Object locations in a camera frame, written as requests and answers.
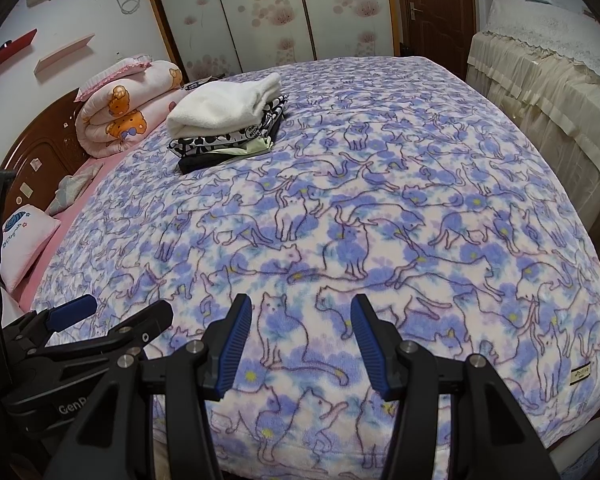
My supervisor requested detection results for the brown wooden headboard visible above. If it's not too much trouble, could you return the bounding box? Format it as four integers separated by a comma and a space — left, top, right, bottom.
0, 87, 88, 216

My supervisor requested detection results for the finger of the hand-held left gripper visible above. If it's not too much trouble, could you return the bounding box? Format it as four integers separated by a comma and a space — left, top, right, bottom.
2, 295, 98, 348
40, 301, 174, 361

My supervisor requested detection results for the pink wall shelf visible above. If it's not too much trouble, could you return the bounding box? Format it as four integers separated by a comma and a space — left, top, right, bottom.
35, 34, 96, 75

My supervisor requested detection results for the grey crumpled cloth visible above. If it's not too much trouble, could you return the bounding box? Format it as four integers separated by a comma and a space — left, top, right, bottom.
45, 164, 103, 217

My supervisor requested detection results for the dark folded garment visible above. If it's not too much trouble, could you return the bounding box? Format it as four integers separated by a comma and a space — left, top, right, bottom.
177, 119, 286, 175

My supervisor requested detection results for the purple cat print blanket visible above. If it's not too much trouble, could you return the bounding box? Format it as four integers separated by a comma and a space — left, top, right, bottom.
30, 56, 600, 480

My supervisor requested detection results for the small pink pillow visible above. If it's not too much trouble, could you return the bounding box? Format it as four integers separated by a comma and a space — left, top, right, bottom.
0, 205, 62, 295

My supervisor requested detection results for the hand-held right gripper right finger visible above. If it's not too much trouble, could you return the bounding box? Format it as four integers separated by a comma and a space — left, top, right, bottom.
350, 293, 563, 480

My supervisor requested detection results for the floral sliding door wardrobe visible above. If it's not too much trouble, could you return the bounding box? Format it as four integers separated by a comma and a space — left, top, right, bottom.
140, 0, 406, 83

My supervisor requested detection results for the cream lace covered furniture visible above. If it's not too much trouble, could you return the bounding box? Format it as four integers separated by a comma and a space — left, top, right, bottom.
465, 0, 600, 241

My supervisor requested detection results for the pink bear print quilt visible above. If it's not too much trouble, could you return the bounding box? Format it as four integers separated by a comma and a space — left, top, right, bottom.
75, 56, 188, 160

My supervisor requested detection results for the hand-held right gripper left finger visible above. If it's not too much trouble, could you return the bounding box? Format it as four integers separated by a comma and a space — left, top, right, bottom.
50, 292, 253, 480

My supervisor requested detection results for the black white printed garment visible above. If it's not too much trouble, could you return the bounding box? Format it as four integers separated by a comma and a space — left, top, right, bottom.
167, 95, 290, 158

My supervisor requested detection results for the white knit cardigan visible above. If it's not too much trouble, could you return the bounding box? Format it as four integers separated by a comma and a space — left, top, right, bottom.
166, 71, 282, 138

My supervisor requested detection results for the pink bed sheet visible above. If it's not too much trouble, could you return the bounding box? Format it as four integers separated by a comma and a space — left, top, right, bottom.
17, 87, 191, 311

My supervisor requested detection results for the brown wooden door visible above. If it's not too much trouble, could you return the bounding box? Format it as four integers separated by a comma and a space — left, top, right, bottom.
395, 0, 481, 81

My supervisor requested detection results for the red wall shelf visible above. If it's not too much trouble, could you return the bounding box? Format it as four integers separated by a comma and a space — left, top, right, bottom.
0, 29, 37, 81

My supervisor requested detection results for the light green folded garment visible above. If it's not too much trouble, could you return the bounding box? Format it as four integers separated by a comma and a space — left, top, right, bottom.
214, 135, 274, 164

